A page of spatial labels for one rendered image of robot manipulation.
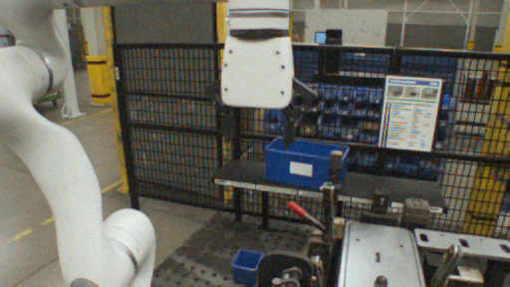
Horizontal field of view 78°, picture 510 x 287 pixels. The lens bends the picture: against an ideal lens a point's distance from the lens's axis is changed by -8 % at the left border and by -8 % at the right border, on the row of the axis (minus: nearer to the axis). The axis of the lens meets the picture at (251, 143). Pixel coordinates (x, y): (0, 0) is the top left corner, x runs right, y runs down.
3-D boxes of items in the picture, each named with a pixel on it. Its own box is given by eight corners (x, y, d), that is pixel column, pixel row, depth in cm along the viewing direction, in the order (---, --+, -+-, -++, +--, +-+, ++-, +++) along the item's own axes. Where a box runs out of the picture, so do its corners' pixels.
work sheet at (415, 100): (432, 154, 130) (445, 76, 120) (376, 148, 137) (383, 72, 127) (431, 152, 132) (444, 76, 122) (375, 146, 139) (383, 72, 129)
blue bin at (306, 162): (339, 192, 125) (342, 159, 121) (263, 178, 137) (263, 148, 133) (346, 175, 140) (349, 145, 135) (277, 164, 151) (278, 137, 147)
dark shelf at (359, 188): (446, 214, 114) (448, 207, 113) (210, 183, 140) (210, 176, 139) (435, 188, 134) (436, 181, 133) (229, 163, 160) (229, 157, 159)
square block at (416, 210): (411, 295, 118) (431, 209, 106) (388, 291, 120) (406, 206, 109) (408, 280, 125) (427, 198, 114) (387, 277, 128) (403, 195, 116)
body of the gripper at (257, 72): (214, 27, 45) (216, 108, 49) (289, 27, 43) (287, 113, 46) (234, 27, 52) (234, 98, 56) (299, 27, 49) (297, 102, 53)
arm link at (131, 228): (87, 332, 70) (65, 247, 60) (123, 273, 87) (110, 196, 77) (138, 342, 69) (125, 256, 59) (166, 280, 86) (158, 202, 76)
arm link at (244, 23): (216, 10, 44) (216, 33, 45) (282, 9, 42) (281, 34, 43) (237, 13, 52) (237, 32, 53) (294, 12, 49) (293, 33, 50)
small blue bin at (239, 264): (255, 289, 123) (255, 270, 120) (230, 284, 126) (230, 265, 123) (263, 271, 133) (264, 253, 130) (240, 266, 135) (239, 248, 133)
